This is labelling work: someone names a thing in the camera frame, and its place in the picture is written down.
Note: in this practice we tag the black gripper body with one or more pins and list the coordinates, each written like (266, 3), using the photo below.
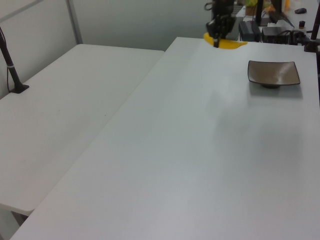
(223, 10)

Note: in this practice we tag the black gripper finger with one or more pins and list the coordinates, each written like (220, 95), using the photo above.
(227, 31)
(215, 37)

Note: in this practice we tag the yellow banana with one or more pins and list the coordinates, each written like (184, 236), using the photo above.
(230, 45)

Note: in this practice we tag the brown square ceramic plate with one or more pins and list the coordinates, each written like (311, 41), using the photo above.
(272, 72)

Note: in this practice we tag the black electronics box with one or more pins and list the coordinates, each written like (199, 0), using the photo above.
(250, 30)

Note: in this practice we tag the black monitor stand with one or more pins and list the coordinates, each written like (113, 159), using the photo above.
(259, 12)

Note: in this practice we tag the black computer mouse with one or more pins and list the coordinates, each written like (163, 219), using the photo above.
(300, 10)

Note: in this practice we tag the black camera stand with red pole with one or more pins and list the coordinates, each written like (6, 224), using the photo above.
(313, 37)

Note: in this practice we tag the grey partition post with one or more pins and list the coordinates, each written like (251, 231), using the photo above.
(75, 22)

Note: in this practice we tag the black camera stand with white band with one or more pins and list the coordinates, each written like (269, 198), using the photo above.
(10, 67)

